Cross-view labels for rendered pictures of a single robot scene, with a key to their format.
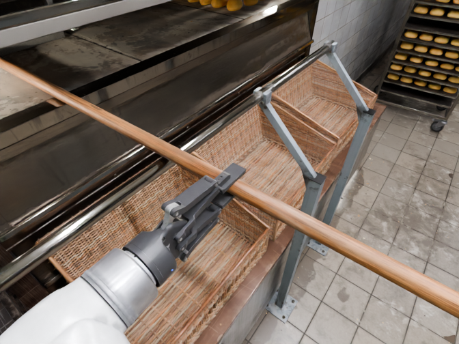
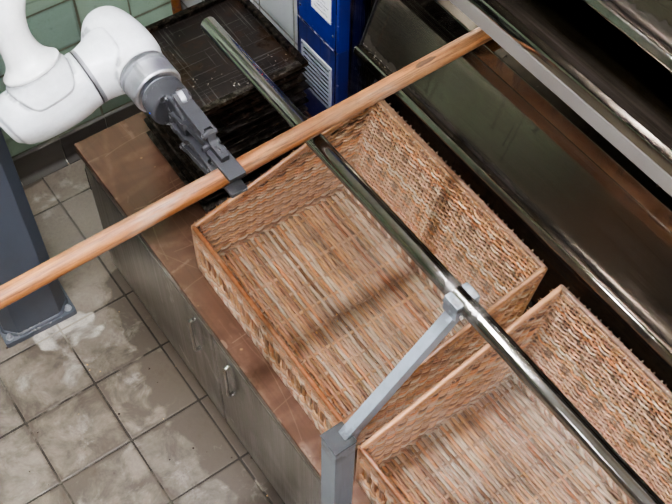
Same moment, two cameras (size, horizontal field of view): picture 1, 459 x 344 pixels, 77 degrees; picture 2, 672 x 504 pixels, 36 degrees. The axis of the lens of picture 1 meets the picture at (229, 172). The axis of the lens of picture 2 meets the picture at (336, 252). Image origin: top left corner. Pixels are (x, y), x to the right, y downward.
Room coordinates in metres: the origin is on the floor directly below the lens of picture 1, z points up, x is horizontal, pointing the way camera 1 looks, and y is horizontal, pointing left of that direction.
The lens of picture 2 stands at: (0.80, -0.93, 2.44)
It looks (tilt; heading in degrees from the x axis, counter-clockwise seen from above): 55 degrees down; 106
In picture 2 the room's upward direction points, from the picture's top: 1 degrees clockwise
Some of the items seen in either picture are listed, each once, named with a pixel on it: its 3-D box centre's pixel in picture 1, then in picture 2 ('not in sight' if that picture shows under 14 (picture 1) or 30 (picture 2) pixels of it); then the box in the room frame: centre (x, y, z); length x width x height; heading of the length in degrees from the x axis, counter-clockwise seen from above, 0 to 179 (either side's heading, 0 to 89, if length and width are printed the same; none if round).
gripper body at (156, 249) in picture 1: (163, 245); (175, 110); (0.23, 0.10, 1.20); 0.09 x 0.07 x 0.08; 143
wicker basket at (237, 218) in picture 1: (167, 246); (359, 266); (0.53, 0.21, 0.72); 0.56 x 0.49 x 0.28; 142
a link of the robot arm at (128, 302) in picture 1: (123, 284); (152, 83); (0.17, 0.14, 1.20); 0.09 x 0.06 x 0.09; 53
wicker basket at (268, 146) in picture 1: (263, 156); (556, 495); (1.00, -0.16, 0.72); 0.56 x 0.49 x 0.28; 143
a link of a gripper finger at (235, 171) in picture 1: (227, 177); (226, 163); (0.36, 0.00, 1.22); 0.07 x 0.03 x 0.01; 143
